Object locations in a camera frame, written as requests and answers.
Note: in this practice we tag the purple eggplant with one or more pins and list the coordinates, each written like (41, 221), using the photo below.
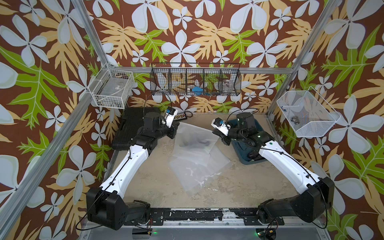
(199, 144)

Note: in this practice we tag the teal plastic bin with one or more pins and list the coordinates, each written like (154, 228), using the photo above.
(247, 155)

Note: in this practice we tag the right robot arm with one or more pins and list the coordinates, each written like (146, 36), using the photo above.
(315, 194)

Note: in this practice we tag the white wire basket left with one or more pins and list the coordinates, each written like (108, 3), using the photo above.
(111, 87)

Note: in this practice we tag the black wire basket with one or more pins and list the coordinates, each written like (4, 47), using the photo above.
(194, 79)

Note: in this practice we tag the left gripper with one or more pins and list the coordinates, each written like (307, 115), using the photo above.
(171, 129)

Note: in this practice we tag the black tool case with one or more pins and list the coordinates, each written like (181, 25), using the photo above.
(132, 120)

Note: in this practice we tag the small black electronics board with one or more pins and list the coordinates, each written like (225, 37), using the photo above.
(180, 117)

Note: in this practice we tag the clear zip-top bag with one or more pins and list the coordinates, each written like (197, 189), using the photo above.
(187, 132)

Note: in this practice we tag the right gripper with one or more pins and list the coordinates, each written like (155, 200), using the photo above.
(223, 135)

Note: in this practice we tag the stack of clear bags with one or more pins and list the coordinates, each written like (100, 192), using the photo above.
(195, 172)

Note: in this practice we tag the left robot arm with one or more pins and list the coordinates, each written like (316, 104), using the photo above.
(105, 205)

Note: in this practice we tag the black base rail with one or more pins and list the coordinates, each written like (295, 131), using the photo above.
(247, 216)

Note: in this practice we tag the white mesh basket right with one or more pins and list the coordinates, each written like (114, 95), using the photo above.
(308, 113)

